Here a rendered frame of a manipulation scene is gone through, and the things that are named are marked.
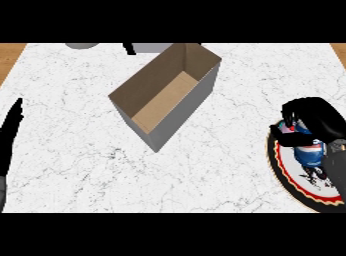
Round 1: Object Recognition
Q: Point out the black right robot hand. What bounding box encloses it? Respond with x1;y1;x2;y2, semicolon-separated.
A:
268;96;346;148

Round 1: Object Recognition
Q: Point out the blue can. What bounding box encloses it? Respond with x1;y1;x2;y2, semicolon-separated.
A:
276;120;328;169

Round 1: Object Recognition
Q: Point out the black red white plate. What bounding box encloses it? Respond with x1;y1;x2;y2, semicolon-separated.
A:
264;119;346;214

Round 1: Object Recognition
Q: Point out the open cardboard box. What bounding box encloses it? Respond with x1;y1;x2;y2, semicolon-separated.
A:
106;43;223;154

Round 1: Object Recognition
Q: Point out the grey round object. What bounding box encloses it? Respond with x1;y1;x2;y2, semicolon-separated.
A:
63;43;102;50

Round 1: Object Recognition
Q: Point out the grey pot with black handle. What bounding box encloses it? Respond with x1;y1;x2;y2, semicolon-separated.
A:
121;43;202;56

